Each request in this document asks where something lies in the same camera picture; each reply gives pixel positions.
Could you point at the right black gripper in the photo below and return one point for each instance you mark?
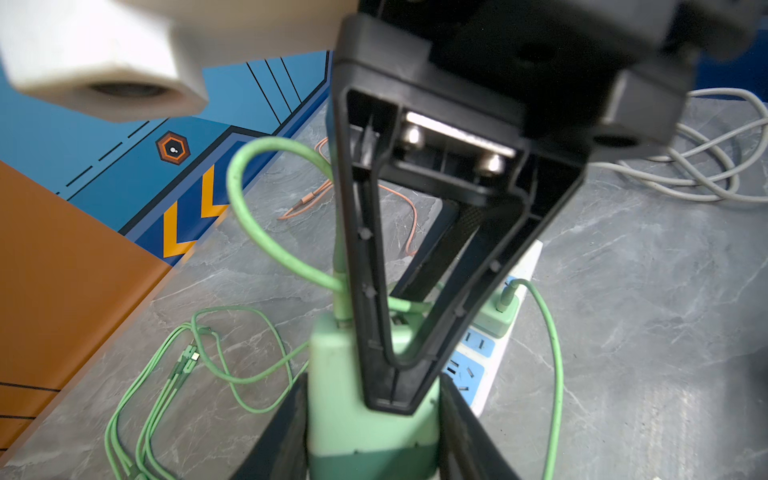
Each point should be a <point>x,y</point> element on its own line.
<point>599,78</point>

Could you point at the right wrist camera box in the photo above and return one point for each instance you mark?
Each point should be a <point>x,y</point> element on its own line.
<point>125,61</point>

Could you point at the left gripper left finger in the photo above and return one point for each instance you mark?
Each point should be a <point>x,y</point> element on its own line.
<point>280,452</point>

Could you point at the white blue power strip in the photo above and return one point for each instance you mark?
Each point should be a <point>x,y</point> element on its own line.
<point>475,362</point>

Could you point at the green charger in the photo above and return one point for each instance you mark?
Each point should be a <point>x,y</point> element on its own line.
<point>345,439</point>
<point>499,313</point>

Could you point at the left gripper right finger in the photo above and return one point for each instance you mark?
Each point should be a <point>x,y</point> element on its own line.
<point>465,449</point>

